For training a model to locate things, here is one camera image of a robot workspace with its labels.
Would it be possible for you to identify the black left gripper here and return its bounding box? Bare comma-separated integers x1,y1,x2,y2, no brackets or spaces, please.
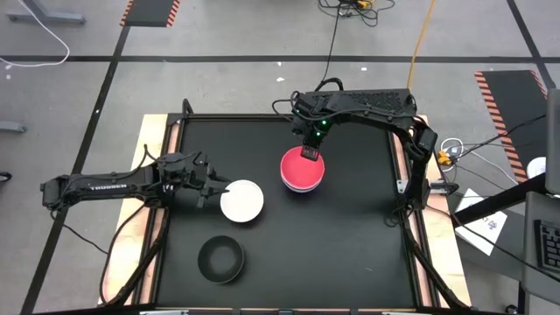
183,152,232,209

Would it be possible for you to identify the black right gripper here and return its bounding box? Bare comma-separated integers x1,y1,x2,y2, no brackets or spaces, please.
291,92,333,162

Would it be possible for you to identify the red bowl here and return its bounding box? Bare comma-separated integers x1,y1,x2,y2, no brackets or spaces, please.
280,146,326,190

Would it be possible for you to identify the white bowl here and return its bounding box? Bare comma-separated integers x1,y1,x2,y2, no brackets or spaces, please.
219,178,265,224

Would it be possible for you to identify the black bowl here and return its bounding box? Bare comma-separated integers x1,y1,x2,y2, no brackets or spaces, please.
197,234,245,284

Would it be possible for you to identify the purple bowl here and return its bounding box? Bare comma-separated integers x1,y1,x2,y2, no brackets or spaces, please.
282,172,326,194

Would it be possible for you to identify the black perforated computer case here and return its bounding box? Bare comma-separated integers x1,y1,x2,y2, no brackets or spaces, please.
339,88,417,116

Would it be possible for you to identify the black hazard-striped floor mat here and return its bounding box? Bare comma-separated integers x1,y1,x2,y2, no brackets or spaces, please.
473,69,549,183
119,0,181,29

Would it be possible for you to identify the white paper sheet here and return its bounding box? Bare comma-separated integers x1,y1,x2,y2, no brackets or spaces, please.
454,187,508,257

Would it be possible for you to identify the grey metal foot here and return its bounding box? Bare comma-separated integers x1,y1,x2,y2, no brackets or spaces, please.
0,121,27,135

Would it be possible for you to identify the white round cup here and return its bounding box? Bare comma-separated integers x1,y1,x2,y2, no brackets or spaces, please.
527,156,548,179

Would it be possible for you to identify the grey metal table leg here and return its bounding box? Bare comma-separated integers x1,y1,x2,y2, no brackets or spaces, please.
5,0,87,25

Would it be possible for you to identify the grey monitor panel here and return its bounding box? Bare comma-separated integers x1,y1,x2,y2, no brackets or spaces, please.
545,87,560,196

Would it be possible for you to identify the black keyboard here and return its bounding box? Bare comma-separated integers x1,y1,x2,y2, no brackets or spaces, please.
533,218,560,275

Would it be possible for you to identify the grey desk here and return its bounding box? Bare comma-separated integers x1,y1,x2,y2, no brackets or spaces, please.
522,191,560,315

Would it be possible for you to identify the black aluminium table frame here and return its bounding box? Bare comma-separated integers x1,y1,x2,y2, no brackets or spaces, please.
104,98,472,315

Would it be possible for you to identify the black power cable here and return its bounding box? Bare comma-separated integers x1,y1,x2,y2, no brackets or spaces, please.
313,6,345,93

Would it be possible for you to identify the white coiled cable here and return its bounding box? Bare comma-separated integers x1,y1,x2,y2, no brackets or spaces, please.
439,137,466,158

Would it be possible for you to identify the black cable bundle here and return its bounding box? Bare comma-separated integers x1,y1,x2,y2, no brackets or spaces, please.
318,0,396,28

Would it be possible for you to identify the yellow cable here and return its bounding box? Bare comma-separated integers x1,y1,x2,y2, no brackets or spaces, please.
406,0,438,90

